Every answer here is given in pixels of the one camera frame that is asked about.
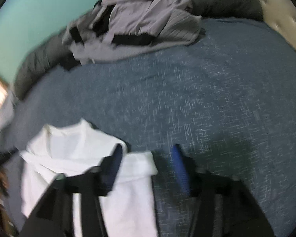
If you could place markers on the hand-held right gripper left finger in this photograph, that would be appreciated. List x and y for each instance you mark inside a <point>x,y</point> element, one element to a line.
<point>112,170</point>

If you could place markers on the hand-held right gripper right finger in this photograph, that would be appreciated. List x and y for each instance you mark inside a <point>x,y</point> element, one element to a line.
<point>181,170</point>

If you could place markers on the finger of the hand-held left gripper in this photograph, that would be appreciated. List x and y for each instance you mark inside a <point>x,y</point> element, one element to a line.
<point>9,154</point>

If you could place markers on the white long-sleeve shirt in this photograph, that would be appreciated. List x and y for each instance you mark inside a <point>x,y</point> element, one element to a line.
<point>64,153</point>

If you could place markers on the light grey crumpled sheet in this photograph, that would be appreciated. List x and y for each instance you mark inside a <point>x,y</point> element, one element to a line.
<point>6,118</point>

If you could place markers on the bed with blue patterned sheet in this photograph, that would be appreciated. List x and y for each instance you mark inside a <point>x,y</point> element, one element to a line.
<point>187,98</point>

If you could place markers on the grey jacket with black trim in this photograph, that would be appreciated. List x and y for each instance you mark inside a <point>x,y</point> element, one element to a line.
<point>143,17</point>

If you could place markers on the dark grey rolled duvet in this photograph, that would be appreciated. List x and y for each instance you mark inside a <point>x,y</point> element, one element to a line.
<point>224,0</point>

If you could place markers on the cream tufted headboard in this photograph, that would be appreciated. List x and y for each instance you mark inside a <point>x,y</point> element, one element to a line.
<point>283,17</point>

